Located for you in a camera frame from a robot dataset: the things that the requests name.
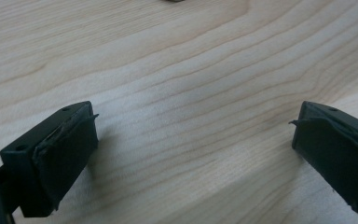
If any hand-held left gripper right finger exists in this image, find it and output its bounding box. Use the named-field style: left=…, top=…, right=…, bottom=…
left=288, top=100, right=358, bottom=218

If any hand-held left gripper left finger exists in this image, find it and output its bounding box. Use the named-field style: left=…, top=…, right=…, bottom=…
left=0, top=100, right=100, bottom=218

